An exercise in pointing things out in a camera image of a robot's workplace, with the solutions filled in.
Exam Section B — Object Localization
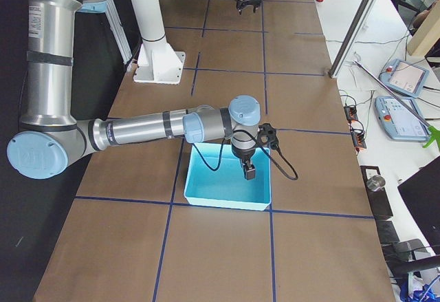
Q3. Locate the turquoise plastic bin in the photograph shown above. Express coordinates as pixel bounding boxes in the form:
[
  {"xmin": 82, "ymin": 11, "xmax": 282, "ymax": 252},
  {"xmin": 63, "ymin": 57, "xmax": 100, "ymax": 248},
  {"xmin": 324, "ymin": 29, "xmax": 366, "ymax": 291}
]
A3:
[{"xmin": 184, "ymin": 143, "xmax": 272, "ymax": 211}]

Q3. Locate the orange black connector strip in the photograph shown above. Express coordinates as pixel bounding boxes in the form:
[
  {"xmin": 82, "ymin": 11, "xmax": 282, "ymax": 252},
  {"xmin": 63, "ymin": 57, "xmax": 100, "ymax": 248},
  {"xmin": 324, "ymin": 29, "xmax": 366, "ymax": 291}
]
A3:
[{"xmin": 344, "ymin": 105, "xmax": 366, "ymax": 153}]

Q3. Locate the metal cup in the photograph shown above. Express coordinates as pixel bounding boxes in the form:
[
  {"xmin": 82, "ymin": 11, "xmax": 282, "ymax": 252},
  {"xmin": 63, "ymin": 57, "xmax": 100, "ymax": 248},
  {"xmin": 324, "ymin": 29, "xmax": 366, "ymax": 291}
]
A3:
[{"xmin": 366, "ymin": 175, "xmax": 386, "ymax": 192}]

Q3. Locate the near teach pendant tablet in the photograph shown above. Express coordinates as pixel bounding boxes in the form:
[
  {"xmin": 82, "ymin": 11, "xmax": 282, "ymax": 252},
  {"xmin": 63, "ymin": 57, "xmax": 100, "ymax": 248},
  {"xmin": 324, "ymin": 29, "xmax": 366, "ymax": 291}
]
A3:
[{"xmin": 375, "ymin": 96, "xmax": 430, "ymax": 142}]

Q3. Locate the teach pendant tablet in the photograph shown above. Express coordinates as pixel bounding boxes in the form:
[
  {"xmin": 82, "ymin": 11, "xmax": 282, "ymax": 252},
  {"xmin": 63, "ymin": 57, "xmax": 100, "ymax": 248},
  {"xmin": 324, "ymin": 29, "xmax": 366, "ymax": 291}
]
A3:
[
  {"xmin": 375, "ymin": 96, "xmax": 430, "ymax": 142},
  {"xmin": 379, "ymin": 58, "xmax": 429, "ymax": 98}
]

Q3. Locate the far teach pendant tablet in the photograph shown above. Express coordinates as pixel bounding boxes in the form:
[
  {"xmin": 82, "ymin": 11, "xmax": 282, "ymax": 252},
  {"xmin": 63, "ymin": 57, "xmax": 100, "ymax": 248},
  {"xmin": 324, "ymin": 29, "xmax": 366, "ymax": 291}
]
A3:
[{"xmin": 379, "ymin": 58, "xmax": 429, "ymax": 98}]

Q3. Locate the black laptop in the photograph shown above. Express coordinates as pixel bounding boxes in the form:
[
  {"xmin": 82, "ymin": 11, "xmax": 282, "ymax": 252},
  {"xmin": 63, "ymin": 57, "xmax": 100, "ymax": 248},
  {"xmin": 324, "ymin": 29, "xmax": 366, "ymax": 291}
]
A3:
[{"xmin": 398, "ymin": 157, "xmax": 440, "ymax": 249}]

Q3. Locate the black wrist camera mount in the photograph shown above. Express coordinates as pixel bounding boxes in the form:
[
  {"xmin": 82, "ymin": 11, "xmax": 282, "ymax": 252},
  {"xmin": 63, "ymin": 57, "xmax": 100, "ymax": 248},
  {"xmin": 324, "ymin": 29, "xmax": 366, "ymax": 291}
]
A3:
[{"xmin": 257, "ymin": 123, "xmax": 279, "ymax": 151}]

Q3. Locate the white pedestal column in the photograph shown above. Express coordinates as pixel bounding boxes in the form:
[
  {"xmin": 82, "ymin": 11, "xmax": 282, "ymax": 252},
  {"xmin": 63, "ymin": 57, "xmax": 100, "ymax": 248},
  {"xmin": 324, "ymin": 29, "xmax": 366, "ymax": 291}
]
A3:
[{"xmin": 131, "ymin": 0, "xmax": 186, "ymax": 85}]

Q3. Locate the aluminium frame post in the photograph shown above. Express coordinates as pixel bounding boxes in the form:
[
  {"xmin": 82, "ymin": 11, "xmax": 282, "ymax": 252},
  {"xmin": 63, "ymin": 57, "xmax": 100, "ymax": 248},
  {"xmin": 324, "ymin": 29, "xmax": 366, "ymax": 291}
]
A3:
[{"xmin": 329, "ymin": 0, "xmax": 376, "ymax": 78}]

